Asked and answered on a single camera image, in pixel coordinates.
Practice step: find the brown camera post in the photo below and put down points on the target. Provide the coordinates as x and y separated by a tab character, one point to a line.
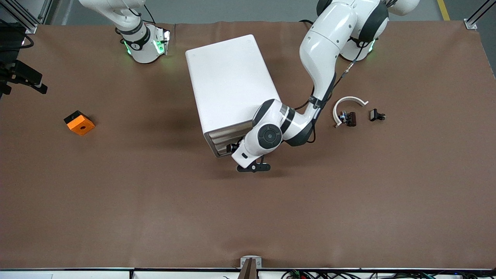
248	271

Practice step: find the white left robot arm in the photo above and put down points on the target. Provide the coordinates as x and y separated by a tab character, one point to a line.
329	42

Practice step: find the small black clip component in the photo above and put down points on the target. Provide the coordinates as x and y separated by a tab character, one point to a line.
374	114

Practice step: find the white drawer cabinet housing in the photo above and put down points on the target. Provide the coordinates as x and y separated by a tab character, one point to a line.
228	77

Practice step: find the grey metal bracket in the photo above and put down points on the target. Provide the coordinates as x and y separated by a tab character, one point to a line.
245	261

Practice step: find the brown table mat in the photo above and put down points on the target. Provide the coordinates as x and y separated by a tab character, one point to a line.
155	217

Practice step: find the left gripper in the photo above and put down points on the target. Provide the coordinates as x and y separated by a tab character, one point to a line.
235	147

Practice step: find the white table edge rail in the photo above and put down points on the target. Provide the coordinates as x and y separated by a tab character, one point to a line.
77	274

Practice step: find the orange black button enclosure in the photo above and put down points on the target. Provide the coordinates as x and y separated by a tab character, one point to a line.
82	126

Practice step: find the white curved plastic piece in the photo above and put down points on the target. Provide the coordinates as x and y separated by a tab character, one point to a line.
335	111

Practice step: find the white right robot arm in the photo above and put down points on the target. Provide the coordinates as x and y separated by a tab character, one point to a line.
141	48

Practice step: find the dark brown small component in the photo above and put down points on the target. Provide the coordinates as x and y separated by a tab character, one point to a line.
351	119

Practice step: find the white plastic drawer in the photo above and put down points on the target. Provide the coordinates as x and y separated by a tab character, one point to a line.
220	150
226	141
224	134

